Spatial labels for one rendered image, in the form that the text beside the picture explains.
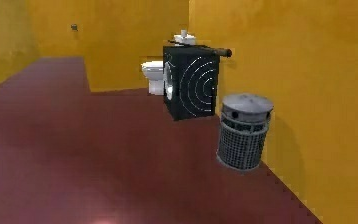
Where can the grey mesh trash can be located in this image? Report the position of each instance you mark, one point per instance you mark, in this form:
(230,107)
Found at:
(242,140)

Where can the black washing machine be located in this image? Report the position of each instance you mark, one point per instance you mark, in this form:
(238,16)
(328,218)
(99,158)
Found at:
(195,83)

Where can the white toilet paper roll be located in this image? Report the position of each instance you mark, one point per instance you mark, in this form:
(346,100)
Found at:
(184,32)

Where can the small grey wall fixture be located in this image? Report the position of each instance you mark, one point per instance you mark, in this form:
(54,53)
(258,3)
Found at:
(74,27)

